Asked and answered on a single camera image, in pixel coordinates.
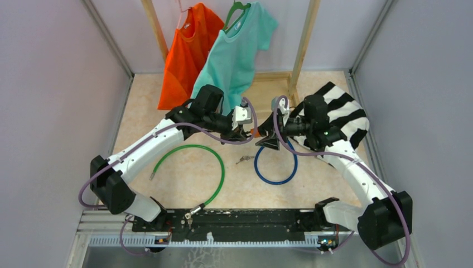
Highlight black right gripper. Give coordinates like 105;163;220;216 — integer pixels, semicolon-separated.
255;111;312;150

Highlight silver cable lock keys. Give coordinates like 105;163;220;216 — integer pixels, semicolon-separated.
235;156;255;165

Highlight blue cable lock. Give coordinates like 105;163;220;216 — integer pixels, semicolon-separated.
254;147;298;185

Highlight orange black padlock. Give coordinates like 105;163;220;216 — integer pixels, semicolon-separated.
250;128;259;138

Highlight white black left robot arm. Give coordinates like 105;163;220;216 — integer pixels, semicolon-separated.
84;85;257;231

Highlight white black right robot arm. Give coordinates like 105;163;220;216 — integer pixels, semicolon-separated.
257;95;413;250

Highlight wooden clothes rack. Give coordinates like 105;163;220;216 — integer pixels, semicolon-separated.
141;0;321;117

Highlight teal t-shirt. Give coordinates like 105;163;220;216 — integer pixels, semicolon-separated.
191;2;278;115

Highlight black white striped cloth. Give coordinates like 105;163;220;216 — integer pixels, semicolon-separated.
281;82;370;152

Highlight orange t-shirt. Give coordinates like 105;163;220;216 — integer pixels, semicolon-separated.
157;3;224;110

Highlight green clothes hanger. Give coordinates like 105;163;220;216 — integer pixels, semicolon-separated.
223;1;250;32

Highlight pink clothes hanger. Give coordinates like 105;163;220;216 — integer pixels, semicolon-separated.
176;0;190;29

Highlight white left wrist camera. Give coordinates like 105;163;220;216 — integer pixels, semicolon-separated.
232;106;253;129

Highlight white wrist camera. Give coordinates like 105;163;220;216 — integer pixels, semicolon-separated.
271;95;290;116
232;106;253;129

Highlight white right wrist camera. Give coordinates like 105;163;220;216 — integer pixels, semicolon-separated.
271;95;290;116

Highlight green cable lock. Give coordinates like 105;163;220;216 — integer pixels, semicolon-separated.
149;144;226;219

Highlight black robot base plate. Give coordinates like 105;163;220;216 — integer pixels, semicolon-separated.
132;208;346;242

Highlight white slotted cable duct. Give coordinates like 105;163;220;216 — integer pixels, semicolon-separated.
89;233;336;248

